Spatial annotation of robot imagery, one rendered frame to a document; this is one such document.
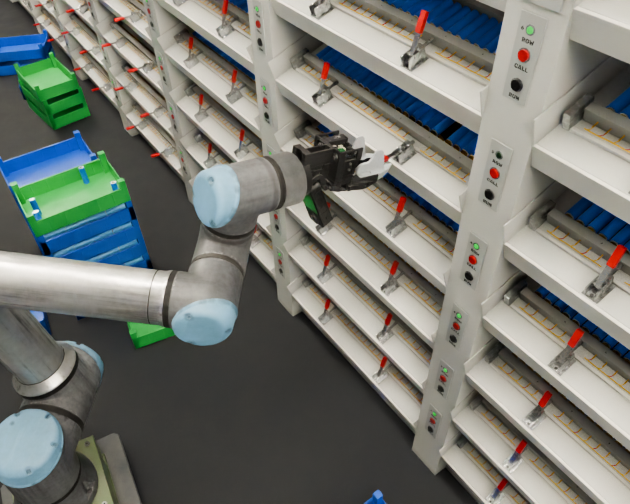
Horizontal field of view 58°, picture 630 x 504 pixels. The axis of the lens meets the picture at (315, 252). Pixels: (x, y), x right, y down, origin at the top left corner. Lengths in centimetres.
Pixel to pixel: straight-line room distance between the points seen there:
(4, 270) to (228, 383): 106
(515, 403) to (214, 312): 68
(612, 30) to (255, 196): 51
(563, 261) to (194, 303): 58
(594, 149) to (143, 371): 152
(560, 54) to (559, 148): 13
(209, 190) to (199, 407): 108
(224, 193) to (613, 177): 54
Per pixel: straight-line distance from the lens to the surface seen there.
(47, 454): 139
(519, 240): 101
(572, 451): 126
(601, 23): 79
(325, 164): 99
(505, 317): 115
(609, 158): 88
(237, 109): 170
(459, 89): 98
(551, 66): 83
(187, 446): 180
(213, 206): 88
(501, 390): 129
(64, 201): 201
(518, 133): 90
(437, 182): 110
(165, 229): 241
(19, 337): 136
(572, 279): 98
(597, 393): 110
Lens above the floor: 157
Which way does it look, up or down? 45 degrees down
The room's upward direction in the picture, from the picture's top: 2 degrees counter-clockwise
